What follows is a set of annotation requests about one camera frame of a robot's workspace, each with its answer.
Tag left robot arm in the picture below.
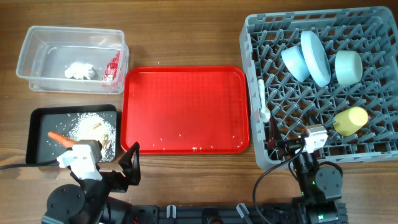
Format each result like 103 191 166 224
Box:
41 142 141 223

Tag red sauce packet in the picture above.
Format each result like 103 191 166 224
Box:
102 51 121 91

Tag black cable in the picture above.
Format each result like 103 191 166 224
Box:
252 138 307 224
0 159 60 170

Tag clear plastic bin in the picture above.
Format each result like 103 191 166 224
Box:
16 26 129 95

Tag left black cable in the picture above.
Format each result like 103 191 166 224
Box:
0 159 60 170

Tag light blue bowl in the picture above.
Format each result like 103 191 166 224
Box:
281 46 310 82

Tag grey dishwasher rack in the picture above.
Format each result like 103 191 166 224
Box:
239 7 397 170

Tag orange carrot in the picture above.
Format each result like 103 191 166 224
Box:
48 131 76 148

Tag right black cable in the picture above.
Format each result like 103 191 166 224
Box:
252 138 307 224

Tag mint green bowl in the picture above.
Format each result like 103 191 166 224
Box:
335 50 363 86

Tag rice and food scraps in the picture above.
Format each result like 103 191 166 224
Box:
46 112 116 162

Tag white napkin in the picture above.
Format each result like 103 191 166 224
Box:
64 62 95 80

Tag black plastic tray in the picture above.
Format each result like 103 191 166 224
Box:
25 105 119 164

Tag yellow plastic cup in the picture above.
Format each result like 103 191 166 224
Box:
333 106 369 136

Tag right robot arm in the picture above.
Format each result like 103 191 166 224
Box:
268 115 348 223

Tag red serving tray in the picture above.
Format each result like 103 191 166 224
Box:
120 66 250 155

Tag light blue plate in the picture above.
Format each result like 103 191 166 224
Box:
300 31 331 87

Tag white plastic spoon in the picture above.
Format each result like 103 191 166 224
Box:
257 79 271 123

